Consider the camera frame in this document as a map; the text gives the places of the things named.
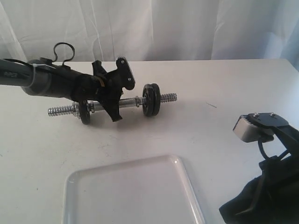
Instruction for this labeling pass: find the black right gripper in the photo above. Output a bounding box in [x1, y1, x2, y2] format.
[219, 155, 299, 224]

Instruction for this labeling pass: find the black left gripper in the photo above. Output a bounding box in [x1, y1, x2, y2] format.
[72, 60, 124, 122]

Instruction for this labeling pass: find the black weight plate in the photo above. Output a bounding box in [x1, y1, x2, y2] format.
[142, 84, 155, 117]
[151, 83, 161, 116]
[78, 101, 90, 125]

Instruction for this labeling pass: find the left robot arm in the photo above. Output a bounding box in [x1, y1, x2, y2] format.
[0, 58, 122, 125]

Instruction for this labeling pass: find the white backdrop curtain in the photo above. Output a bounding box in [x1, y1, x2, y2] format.
[0, 0, 299, 67]

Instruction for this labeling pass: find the white plastic tray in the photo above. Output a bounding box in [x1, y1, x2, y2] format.
[62, 155, 205, 224]

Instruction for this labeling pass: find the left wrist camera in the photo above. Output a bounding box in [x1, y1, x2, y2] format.
[105, 57, 135, 91]

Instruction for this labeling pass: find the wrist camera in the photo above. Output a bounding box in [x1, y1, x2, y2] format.
[233, 112, 289, 143]
[105, 57, 135, 91]

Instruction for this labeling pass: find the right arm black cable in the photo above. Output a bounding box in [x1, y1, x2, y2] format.
[257, 140, 274, 160]

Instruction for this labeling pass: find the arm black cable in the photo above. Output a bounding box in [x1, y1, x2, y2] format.
[257, 140, 274, 160]
[52, 42, 76, 63]

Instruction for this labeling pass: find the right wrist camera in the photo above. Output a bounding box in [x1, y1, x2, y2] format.
[233, 112, 289, 143]

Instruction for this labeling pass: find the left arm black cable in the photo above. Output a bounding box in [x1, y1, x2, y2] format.
[52, 42, 76, 63]

